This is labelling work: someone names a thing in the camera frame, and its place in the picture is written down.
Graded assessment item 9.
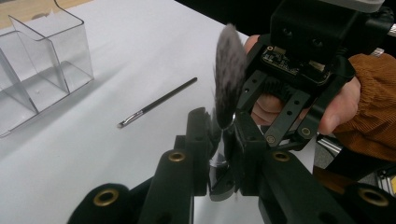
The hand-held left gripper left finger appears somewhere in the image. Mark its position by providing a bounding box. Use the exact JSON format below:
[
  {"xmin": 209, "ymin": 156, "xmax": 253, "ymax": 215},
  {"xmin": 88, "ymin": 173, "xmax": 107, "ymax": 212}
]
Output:
[{"xmin": 174, "ymin": 106, "xmax": 214, "ymax": 197}]

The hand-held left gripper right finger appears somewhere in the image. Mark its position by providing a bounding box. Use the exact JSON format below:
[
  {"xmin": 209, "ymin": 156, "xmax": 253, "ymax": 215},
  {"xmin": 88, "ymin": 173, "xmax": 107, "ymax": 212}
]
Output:
[{"xmin": 222, "ymin": 111, "xmax": 267, "ymax": 197}]

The thin black makeup brush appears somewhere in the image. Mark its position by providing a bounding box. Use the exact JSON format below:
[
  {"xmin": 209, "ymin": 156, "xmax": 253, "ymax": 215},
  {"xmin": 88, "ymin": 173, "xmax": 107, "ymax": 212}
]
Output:
[{"xmin": 117, "ymin": 77, "xmax": 199, "ymax": 130}]

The large fluffy makeup brush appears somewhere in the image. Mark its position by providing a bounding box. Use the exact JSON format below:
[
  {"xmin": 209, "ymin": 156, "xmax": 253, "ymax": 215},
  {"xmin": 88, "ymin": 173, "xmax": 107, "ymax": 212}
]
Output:
[{"xmin": 207, "ymin": 22, "xmax": 248, "ymax": 203}]

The clear plastic organizer box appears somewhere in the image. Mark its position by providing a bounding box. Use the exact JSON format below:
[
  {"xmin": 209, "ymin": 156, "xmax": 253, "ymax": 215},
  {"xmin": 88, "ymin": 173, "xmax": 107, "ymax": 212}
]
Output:
[{"xmin": 0, "ymin": 0, "xmax": 95, "ymax": 139}]

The white table cover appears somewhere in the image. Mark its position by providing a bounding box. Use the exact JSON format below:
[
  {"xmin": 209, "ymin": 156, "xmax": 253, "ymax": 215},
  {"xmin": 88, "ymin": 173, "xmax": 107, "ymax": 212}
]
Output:
[{"xmin": 0, "ymin": 0, "xmax": 316, "ymax": 224}]

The wooden table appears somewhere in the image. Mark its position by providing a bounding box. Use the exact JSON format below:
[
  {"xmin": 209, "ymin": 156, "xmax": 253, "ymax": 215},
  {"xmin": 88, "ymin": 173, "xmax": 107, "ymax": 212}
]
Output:
[{"xmin": 0, "ymin": 0, "xmax": 93, "ymax": 30}]

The aluminium floor rail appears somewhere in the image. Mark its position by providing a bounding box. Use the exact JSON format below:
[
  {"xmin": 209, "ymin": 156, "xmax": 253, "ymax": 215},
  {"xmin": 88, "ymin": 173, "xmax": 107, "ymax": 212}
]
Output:
[{"xmin": 315, "ymin": 135, "xmax": 344, "ymax": 157}]

